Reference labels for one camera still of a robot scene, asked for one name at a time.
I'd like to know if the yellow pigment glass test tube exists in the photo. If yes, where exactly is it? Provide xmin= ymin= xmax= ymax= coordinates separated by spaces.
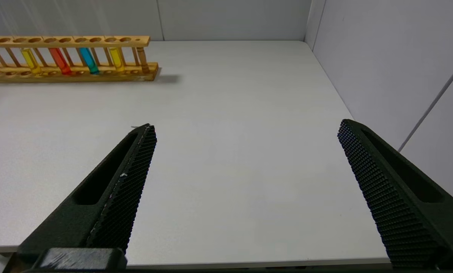
xmin=6 ymin=0 xmax=43 ymax=75
xmin=101 ymin=0 xmax=126 ymax=73

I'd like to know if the wooden test tube rack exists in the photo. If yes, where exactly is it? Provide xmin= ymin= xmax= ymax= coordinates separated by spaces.
xmin=0 ymin=36 xmax=159 ymax=84

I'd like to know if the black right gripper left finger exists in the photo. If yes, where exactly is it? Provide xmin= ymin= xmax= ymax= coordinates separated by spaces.
xmin=17 ymin=124 xmax=157 ymax=262

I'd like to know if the red pigment glass test tube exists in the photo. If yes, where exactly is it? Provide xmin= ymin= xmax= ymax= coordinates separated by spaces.
xmin=37 ymin=0 xmax=72 ymax=75

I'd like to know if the blue pigment glass test tube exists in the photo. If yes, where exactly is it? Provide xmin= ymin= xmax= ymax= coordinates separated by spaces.
xmin=69 ymin=0 xmax=100 ymax=75

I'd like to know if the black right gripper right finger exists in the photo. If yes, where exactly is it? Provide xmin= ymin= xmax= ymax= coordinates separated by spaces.
xmin=338 ymin=119 xmax=453 ymax=266

